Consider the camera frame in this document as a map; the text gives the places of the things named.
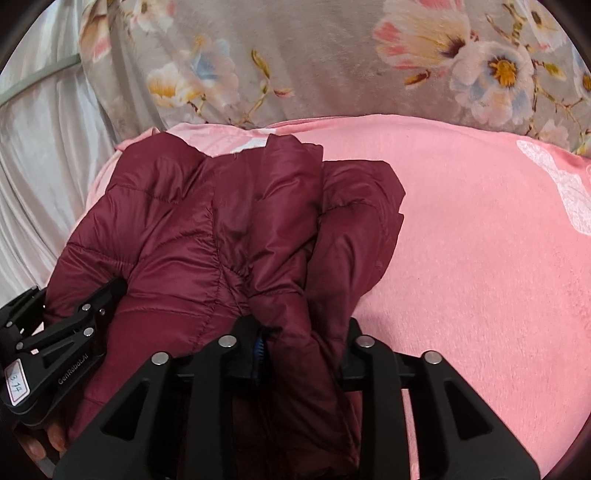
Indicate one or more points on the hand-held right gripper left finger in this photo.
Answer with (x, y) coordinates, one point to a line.
(259, 355)

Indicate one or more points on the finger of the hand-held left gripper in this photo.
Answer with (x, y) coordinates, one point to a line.
(87, 318)
(18, 318)

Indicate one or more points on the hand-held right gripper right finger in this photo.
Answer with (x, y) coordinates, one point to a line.
(367, 364)

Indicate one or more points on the maroon puffer jacket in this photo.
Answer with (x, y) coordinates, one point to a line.
(184, 240)

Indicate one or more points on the person's left hand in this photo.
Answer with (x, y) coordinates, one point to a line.
(46, 438)

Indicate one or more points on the white satin sheet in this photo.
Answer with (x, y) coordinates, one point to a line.
(46, 184)

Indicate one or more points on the pink blanket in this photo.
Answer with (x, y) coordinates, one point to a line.
(485, 277)

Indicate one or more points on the grey-green strip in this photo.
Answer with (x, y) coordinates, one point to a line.
(32, 81)

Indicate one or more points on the grey floral blanket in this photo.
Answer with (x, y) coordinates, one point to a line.
(323, 69)

